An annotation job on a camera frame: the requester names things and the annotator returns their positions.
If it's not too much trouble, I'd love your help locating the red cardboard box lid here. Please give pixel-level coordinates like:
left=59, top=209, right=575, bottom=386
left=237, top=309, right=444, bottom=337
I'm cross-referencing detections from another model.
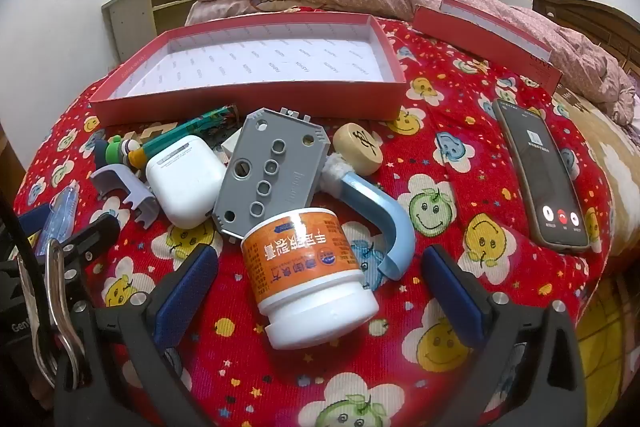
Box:
left=413, top=0, right=564, bottom=95

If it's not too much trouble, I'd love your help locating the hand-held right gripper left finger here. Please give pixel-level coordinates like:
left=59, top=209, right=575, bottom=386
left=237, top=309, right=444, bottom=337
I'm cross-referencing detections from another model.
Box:
left=52, top=243, right=221, bottom=427

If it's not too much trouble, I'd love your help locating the wooden puzzle block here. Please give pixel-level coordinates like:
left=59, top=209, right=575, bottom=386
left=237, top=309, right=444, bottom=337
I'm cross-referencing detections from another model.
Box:
left=124, top=122, right=181, bottom=148

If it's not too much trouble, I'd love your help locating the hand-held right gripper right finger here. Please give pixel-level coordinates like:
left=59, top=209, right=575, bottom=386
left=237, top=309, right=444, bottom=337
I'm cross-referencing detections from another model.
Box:
left=421, top=244, right=588, bottom=427

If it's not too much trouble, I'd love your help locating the small white cube charger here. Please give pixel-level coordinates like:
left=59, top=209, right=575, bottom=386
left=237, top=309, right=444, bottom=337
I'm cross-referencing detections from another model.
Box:
left=220, top=130, right=246, bottom=158

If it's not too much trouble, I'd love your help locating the round wooden chess piece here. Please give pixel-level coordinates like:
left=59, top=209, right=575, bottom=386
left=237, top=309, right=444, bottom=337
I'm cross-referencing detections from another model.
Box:
left=333, top=123, right=384, bottom=176

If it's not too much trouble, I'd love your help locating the brown wooden cabinet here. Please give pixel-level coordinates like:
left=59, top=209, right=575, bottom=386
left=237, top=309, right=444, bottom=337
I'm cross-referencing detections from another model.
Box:
left=0, top=122, right=27, bottom=192

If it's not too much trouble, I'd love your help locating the dark wooden headboard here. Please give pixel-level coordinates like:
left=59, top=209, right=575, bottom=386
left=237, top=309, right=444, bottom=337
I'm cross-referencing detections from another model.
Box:
left=531, top=0, right=640, bottom=78

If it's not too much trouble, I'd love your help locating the red cardboard box tray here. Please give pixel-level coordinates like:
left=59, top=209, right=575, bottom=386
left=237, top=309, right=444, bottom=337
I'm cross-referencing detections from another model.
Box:
left=89, top=13, right=407, bottom=128

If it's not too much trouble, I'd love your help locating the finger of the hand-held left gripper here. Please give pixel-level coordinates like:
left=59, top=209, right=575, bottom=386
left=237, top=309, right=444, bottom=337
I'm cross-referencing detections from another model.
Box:
left=62, top=212, right=122, bottom=270
left=16, top=203, right=57, bottom=254

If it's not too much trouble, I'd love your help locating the grey plastic bracket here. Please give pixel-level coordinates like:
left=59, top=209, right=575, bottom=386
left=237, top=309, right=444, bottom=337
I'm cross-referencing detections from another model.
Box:
left=90, top=164, right=161, bottom=230

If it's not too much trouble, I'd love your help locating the pink checked pillow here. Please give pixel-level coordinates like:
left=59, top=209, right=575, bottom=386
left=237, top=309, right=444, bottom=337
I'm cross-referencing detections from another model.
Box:
left=186, top=0, right=301, bottom=26

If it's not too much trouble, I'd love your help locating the red smiley flower blanket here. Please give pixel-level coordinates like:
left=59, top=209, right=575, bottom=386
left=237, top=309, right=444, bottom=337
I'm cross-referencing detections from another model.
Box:
left=12, top=14, right=616, bottom=427

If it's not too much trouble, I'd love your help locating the black cable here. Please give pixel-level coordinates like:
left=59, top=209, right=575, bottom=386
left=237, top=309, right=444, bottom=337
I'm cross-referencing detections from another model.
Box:
left=0, top=194, right=53, bottom=308

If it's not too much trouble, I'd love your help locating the green patterned lighter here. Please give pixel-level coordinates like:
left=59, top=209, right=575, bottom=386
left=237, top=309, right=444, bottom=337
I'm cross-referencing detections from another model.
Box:
left=142, top=104, right=242, bottom=162

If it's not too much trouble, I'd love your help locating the white jar with orange label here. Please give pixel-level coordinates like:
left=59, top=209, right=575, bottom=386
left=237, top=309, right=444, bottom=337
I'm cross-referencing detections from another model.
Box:
left=240, top=208, right=380, bottom=351

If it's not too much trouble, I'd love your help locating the clear blue teardrop plastic piece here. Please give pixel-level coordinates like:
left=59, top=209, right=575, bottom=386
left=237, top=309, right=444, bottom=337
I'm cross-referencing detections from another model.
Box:
left=37, top=181, right=81, bottom=258

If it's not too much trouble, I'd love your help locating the beige wooden shelf unit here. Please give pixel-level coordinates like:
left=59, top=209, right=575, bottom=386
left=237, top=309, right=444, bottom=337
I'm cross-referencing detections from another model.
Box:
left=101, top=0, right=205, bottom=62

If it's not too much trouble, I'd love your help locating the beige printed bedsheet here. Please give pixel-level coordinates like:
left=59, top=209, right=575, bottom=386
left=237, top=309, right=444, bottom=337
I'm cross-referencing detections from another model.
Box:
left=555, top=87, right=640, bottom=288

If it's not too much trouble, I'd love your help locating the green and blue toy figure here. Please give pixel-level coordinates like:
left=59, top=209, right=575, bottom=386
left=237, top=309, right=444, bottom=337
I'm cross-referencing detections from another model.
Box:
left=95, top=135, right=148, bottom=170

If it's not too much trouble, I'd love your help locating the black smartphone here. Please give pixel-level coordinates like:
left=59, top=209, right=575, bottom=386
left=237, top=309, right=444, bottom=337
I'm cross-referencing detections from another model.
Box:
left=492, top=98, right=592, bottom=254

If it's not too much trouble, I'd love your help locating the white earbuds case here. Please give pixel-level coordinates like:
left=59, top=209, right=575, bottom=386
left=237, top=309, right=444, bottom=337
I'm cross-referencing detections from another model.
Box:
left=145, top=135, right=227, bottom=229

